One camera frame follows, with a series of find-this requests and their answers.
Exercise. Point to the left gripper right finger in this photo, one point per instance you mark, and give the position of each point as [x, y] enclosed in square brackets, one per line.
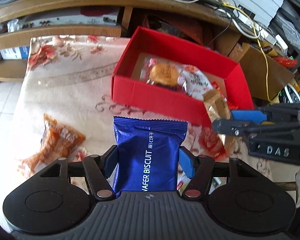
[199, 170]

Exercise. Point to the orange spicy snack pouch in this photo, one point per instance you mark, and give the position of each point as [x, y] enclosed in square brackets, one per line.
[59, 141]

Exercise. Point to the brown cardboard box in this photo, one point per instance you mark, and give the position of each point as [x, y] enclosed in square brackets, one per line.
[265, 77]

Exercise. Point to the blue white box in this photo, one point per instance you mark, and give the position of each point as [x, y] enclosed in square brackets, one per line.
[16, 53]

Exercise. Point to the blue wafer biscuit pack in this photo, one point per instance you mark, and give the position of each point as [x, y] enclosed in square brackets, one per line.
[148, 153]

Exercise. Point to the floral beige tablecloth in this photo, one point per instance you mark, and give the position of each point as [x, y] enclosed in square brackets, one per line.
[68, 79]

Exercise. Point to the wooden TV stand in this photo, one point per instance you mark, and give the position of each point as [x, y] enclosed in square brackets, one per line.
[202, 24]

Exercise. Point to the white red snack packet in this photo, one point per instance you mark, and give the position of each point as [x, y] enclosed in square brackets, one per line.
[197, 83]

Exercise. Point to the white power strip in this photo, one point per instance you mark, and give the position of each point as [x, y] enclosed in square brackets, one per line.
[255, 30]

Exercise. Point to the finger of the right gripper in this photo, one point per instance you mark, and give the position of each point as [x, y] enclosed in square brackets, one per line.
[239, 128]
[271, 113]

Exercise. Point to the silver AV receiver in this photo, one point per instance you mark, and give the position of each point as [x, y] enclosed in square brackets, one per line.
[49, 19]

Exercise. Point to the gold snack packet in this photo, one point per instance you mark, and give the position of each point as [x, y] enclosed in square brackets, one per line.
[216, 145]

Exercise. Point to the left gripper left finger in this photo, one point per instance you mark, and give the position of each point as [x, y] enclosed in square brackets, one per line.
[98, 168]

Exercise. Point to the red cardboard box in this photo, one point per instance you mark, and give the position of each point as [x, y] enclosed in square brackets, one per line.
[127, 88]

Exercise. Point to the round cake in clear wrapper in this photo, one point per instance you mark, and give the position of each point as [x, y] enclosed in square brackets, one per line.
[163, 73]

